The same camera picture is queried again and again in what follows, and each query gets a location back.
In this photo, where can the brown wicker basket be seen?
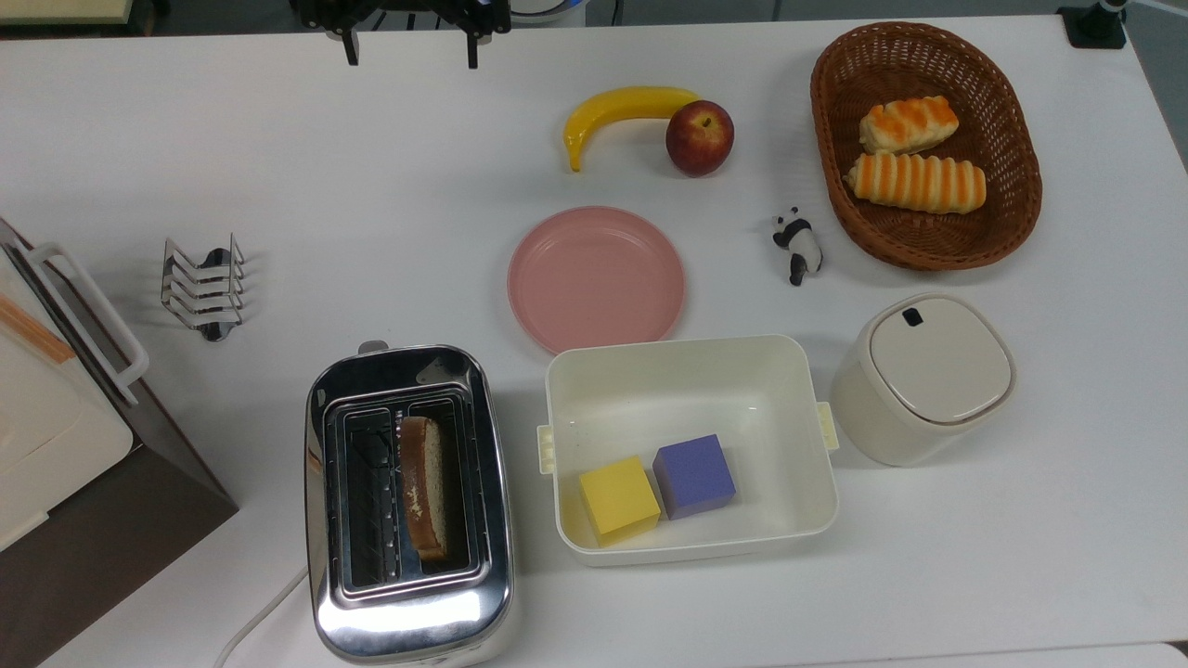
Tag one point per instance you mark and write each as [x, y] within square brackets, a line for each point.
[835, 102]

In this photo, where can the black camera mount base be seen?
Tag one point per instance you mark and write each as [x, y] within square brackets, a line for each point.
[1093, 28]

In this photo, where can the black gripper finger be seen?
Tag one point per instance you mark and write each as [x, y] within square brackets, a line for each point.
[472, 51]
[350, 48]

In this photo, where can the toasted bread slice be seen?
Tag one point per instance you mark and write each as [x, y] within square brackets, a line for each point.
[425, 487]

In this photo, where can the pink plastic plate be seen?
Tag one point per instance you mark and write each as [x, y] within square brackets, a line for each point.
[596, 280]

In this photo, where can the panda figurine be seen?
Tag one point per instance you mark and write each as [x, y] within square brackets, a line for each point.
[798, 243]

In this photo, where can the cream toy oven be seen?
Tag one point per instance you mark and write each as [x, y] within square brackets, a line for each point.
[46, 436]

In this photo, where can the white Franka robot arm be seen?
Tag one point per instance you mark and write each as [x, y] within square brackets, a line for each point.
[546, 7]

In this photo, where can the orange glazed pastry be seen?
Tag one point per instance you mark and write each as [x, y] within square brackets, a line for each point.
[908, 125]

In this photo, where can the cream plastic storage box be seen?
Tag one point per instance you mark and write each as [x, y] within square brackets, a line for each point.
[668, 390]

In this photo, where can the cream bin with lid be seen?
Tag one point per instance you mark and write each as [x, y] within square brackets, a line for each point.
[937, 357]

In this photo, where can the beige board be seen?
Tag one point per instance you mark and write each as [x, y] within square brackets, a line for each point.
[56, 9]

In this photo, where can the purple cube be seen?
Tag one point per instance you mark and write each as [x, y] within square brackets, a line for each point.
[694, 475]

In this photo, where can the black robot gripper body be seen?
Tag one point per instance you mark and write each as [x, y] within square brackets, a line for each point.
[408, 7]

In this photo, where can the yellow banana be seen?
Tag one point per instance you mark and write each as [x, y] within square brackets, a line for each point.
[617, 104]

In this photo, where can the long striped bread roll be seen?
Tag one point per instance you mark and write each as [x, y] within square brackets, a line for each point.
[916, 183]

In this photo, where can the chrome and cream toaster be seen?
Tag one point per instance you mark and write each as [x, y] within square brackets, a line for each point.
[408, 622]

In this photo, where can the metal toast rack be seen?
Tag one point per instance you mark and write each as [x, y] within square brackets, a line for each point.
[204, 288]

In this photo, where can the red apple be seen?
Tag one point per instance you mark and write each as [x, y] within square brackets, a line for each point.
[700, 139]

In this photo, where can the yellow cube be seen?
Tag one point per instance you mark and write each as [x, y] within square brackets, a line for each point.
[619, 496]

